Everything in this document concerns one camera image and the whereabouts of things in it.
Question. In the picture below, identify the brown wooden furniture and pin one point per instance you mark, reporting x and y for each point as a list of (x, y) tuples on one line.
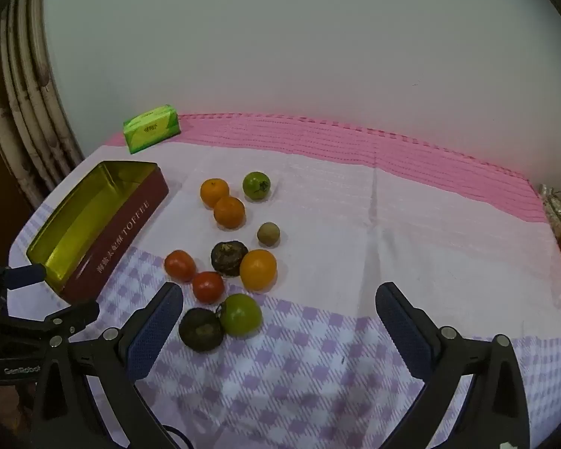
[(0, 182)]

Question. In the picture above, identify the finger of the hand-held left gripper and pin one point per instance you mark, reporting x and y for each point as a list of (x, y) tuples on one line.
[(25, 275), (70, 315)]

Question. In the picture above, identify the red and gold tin box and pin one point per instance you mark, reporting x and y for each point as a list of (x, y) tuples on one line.
[(89, 229)]

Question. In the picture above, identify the large green tomato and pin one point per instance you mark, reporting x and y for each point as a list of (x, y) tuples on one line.
[(241, 314)]

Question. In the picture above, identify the small green tomato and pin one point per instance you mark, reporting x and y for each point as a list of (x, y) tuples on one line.
[(256, 185)]

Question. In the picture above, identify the orange mandarin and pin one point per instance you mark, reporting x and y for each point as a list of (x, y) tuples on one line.
[(230, 213), (214, 191)]

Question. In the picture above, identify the small brown round fruit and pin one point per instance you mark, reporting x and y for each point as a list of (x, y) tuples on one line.
[(268, 234)]

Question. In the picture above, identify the dark brown wrinkled fruit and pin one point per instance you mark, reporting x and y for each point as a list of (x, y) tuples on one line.
[(228, 257)]

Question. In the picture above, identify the dark green round fruit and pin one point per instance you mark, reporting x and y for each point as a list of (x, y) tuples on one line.
[(200, 330)]

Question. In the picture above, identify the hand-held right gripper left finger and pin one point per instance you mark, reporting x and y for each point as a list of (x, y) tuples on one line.
[(154, 332)]

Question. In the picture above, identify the green tissue pack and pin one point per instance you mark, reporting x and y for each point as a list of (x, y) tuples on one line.
[(152, 128)]

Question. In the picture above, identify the yellow-orange tomato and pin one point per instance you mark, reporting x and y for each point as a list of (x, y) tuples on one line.
[(258, 270)]

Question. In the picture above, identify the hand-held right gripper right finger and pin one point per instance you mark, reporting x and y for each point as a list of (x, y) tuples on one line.
[(399, 332)]

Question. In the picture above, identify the red tomato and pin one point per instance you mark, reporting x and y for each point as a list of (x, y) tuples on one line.
[(179, 265), (208, 286)]

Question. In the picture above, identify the pink and purple checked cloth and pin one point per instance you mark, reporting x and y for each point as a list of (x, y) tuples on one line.
[(355, 243)]

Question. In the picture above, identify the shiny foil bag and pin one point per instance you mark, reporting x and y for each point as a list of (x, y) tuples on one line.
[(554, 203)]

